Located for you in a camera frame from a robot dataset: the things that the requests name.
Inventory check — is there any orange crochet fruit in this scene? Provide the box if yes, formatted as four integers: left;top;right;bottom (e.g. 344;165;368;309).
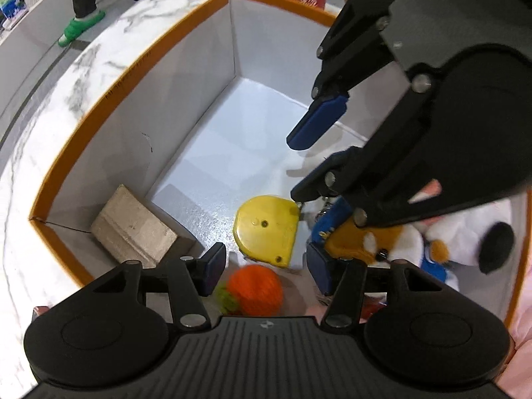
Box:
215;265;284;317

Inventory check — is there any yellow toy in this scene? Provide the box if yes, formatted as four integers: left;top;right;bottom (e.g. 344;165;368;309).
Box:
233;196;300;268

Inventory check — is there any fox plush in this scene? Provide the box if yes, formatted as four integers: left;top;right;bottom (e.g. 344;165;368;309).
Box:
308;197;459;290

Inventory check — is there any small brown cardboard box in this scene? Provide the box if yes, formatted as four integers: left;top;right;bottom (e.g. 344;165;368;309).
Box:
90;185;180;268

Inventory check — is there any orange cardboard box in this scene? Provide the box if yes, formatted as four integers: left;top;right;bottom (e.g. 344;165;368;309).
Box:
28;0;532;329

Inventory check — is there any white striped plush toy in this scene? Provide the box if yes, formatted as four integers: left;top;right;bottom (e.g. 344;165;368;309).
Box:
415;198;515;282

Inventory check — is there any pink bed cloth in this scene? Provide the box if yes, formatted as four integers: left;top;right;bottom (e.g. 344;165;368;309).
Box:
24;260;531;398

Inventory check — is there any green shoe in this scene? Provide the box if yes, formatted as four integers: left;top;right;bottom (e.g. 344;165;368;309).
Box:
58;10;105;48

